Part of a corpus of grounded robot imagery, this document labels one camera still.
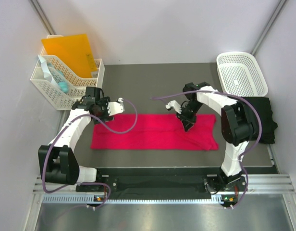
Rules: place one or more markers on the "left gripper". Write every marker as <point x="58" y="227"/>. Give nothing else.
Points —
<point x="104" y="101"/>

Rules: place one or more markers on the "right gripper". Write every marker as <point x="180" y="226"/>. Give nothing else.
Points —
<point x="188" y="122"/>

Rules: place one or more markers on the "red t shirt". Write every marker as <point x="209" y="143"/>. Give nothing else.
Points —
<point x="155" y="132"/>

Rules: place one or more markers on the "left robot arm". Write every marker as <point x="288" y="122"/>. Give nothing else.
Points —
<point x="57" y="161"/>

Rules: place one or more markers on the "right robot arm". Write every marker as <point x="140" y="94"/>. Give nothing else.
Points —
<point x="239" y="124"/>

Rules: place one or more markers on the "teal object in organizer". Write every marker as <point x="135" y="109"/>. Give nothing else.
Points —
<point x="63" y="85"/>

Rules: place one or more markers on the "white file organizer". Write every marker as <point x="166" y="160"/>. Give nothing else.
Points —
<point x="46" y="78"/>

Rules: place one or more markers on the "orange plastic folder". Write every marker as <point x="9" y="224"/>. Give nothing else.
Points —
<point x="75" y="52"/>

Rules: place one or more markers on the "white plastic basket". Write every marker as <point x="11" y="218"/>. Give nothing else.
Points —
<point x="239" y="74"/>

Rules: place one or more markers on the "black folded t shirt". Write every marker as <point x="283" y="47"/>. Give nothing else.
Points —
<point x="263" y="107"/>

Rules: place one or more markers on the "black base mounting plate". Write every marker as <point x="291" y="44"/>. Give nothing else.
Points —
<point x="196" y="179"/>

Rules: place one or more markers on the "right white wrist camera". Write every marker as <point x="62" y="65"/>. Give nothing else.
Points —
<point x="174" y="105"/>

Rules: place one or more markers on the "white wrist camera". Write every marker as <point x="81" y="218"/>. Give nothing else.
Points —
<point x="116" y="107"/>
<point x="174" y="105"/>

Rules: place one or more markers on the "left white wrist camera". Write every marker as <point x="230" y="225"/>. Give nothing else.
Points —
<point x="116" y="107"/>

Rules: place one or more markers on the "grey slotted cable duct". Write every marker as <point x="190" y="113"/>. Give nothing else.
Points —
<point x="95" y="199"/>

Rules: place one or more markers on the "aluminium frame rail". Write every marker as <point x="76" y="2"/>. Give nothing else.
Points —
<point x="257" y="183"/>

